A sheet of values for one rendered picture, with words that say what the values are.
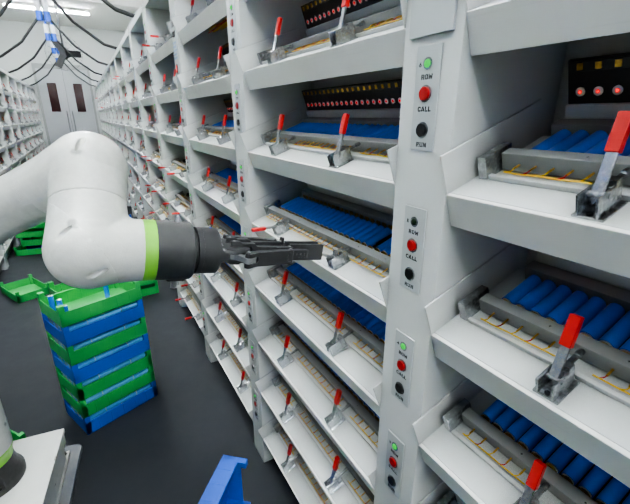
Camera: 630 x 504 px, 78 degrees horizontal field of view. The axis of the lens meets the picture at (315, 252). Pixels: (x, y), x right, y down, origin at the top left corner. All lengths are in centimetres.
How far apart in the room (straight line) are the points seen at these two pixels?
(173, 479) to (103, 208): 120
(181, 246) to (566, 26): 51
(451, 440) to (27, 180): 74
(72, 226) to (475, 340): 55
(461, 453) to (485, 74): 52
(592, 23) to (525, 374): 36
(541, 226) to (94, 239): 53
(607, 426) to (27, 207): 78
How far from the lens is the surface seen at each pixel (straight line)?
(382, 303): 65
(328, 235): 85
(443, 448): 69
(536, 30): 47
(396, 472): 79
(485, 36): 51
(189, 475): 164
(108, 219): 60
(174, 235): 61
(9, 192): 75
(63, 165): 65
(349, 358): 85
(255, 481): 158
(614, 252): 43
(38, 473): 128
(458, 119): 51
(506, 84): 57
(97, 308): 169
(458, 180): 52
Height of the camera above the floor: 119
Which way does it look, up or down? 19 degrees down
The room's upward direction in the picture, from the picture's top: straight up
